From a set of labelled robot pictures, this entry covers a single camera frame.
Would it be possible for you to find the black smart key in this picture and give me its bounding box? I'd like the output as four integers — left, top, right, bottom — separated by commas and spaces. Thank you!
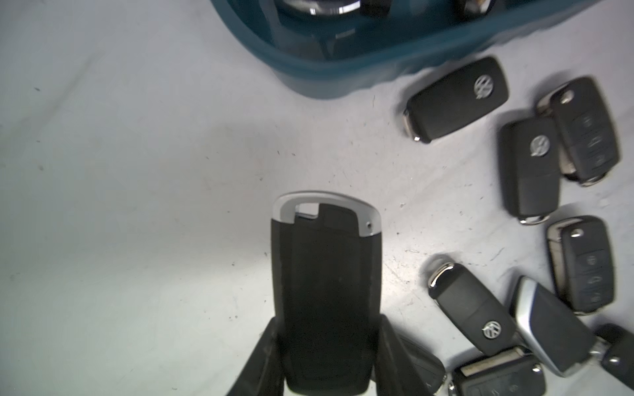
271, 191, 382, 395

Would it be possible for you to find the black car key top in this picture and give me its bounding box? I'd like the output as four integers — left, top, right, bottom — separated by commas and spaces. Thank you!
404, 56, 510, 144

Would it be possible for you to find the chrome black car key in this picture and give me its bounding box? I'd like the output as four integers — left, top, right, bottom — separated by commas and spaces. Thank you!
275, 0, 392, 17

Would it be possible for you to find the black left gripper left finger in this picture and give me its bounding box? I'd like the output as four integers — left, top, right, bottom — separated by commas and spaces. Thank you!
227, 318, 285, 396

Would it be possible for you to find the silver edged smart key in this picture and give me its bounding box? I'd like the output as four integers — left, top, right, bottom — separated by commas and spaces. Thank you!
511, 276, 608, 378

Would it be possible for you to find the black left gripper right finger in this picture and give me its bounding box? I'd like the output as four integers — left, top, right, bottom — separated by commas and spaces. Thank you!
374, 314, 431, 396

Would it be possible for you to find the teal storage box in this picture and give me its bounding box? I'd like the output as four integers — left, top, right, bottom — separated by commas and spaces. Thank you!
212, 1, 594, 99

